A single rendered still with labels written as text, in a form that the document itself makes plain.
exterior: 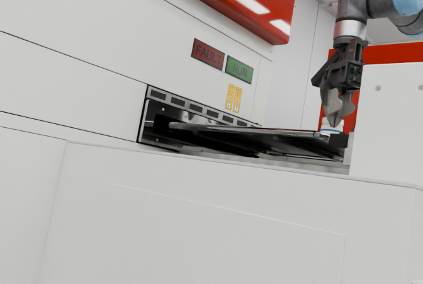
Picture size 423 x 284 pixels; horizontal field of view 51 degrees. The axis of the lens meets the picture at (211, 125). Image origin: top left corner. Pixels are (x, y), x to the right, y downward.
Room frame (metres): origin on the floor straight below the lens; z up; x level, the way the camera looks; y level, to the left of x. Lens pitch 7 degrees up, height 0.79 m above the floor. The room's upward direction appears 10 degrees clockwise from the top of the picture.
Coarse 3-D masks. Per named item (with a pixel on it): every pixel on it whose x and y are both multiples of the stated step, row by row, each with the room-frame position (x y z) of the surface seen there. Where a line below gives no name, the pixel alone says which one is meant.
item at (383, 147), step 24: (384, 72) 0.50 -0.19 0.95; (408, 72) 0.48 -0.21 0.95; (360, 96) 0.52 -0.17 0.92; (384, 96) 0.50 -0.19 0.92; (408, 96) 0.48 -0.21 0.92; (360, 120) 0.51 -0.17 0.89; (384, 120) 0.50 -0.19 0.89; (408, 120) 0.48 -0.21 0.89; (360, 144) 0.51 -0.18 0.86; (384, 144) 0.49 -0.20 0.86; (408, 144) 0.48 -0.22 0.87; (360, 168) 0.51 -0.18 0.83; (384, 168) 0.49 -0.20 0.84; (408, 168) 0.47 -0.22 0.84
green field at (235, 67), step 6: (228, 60) 1.13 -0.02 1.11; (234, 60) 1.15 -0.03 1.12; (228, 66) 1.14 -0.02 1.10; (234, 66) 1.15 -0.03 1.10; (240, 66) 1.17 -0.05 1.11; (246, 66) 1.19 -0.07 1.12; (234, 72) 1.16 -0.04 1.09; (240, 72) 1.18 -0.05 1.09; (246, 72) 1.19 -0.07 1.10; (246, 78) 1.20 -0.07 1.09
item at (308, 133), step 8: (176, 128) 0.96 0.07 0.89; (184, 128) 0.93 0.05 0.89; (192, 128) 0.92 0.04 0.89; (200, 128) 0.90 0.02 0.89; (208, 128) 0.88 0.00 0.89; (216, 128) 0.87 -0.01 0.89; (224, 128) 0.86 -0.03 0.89; (232, 128) 0.84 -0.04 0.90; (240, 128) 0.83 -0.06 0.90; (248, 128) 0.82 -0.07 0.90; (256, 128) 0.80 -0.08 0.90; (264, 128) 0.79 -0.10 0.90; (272, 128) 0.78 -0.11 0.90; (280, 128) 0.77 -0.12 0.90; (288, 128) 0.76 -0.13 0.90; (288, 136) 0.76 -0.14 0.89; (296, 136) 0.75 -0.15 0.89; (304, 136) 0.74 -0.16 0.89; (312, 136) 0.73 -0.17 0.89
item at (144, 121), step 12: (144, 108) 0.95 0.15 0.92; (156, 108) 0.97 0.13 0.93; (168, 108) 0.99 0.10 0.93; (144, 120) 0.95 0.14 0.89; (180, 120) 1.03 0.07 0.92; (192, 120) 1.05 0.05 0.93; (204, 120) 1.08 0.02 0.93; (144, 132) 0.95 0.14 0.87; (156, 144) 0.98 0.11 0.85; (168, 144) 1.01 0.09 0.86; (180, 144) 1.03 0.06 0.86; (192, 144) 1.06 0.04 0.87
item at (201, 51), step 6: (198, 42) 1.05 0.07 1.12; (198, 48) 1.05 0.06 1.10; (204, 48) 1.06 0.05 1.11; (210, 48) 1.08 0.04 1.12; (198, 54) 1.05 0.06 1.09; (204, 54) 1.07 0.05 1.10; (210, 54) 1.08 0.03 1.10; (216, 54) 1.10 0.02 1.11; (222, 54) 1.11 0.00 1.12; (204, 60) 1.07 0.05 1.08; (210, 60) 1.08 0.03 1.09; (216, 60) 1.10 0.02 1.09; (222, 60) 1.12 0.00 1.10; (216, 66) 1.10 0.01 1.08
